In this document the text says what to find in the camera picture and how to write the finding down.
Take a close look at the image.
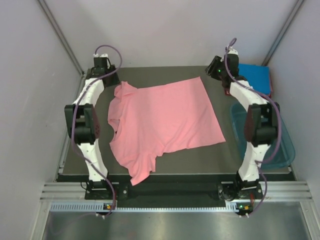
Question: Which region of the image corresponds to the pink t-shirt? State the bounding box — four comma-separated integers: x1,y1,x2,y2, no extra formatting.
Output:
107,77,225,185

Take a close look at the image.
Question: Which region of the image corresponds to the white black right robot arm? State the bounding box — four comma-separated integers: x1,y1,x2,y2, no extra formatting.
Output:
205,50,282,201

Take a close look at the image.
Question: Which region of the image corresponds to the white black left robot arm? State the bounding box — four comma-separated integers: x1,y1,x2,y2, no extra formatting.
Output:
64,53,120,200

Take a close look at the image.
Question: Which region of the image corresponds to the folded dark red t-shirt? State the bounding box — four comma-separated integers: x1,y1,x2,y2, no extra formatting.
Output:
235,75,273,97

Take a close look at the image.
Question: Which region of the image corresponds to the folded blue t-shirt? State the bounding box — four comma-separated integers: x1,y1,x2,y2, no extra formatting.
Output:
238,63,270,82

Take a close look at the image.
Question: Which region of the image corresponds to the teal transparent plastic bin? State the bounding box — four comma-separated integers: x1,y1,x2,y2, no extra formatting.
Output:
229,102,297,171

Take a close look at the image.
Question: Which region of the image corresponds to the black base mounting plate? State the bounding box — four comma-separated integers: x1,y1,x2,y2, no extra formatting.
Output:
85,181,262,201

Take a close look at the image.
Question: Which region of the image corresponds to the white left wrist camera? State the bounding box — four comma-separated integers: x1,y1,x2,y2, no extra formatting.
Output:
93,53,109,58

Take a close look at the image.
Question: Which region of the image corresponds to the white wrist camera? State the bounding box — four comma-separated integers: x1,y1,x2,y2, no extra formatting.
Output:
225,46,239,56
93,53,109,58

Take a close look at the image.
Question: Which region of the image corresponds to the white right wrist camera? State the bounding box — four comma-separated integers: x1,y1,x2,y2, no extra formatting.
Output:
225,46,239,56

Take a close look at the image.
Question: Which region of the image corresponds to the aluminium frame rail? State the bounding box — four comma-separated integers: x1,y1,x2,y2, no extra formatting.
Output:
40,181,313,202

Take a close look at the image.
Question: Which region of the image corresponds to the grey slotted cable duct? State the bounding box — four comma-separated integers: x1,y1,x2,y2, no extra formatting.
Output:
50,201,250,214

